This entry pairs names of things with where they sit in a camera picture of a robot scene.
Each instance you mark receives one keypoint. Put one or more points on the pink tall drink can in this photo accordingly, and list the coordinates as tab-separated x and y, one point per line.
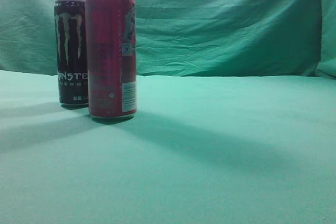
111	58

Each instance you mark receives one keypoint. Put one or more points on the green cloth table cover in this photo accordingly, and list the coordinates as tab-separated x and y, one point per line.
199	150

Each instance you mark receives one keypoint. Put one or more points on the green cloth backdrop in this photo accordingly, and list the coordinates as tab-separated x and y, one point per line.
202	38

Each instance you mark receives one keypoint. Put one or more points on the black Monster energy can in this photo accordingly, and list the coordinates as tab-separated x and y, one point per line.
70	28

